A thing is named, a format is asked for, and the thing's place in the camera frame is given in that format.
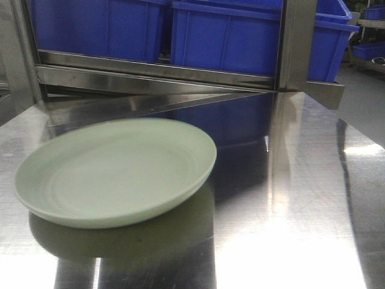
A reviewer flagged blue plastic bin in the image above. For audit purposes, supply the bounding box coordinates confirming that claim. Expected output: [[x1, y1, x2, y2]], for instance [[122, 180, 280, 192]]
[[28, 1, 169, 63], [170, 1, 282, 76]]

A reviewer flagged left blue plastic bin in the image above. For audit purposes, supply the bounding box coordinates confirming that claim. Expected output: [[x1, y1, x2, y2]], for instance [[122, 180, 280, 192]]
[[28, 1, 169, 63]]

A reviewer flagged green round plate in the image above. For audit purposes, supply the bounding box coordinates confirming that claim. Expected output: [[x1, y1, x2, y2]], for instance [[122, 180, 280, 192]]
[[14, 118, 217, 229]]

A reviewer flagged stainless steel shelf rack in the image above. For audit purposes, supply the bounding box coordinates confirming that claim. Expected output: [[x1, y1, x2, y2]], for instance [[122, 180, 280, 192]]
[[1, 1, 342, 123]]

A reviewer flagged small background blue bin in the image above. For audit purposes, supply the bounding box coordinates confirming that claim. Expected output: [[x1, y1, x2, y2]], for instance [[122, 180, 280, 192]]
[[364, 5, 385, 20]]

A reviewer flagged right blue plastic bin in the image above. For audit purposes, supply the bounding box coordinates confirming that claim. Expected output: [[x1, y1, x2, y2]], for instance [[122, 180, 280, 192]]
[[170, 1, 282, 76]]

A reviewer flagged background blue tray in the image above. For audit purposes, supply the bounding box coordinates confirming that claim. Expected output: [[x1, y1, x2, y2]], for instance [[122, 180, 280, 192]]
[[353, 42, 384, 60]]

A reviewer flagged far right blue bin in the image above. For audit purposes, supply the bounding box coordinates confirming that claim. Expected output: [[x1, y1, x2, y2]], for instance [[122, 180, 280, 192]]
[[308, 0, 360, 82]]

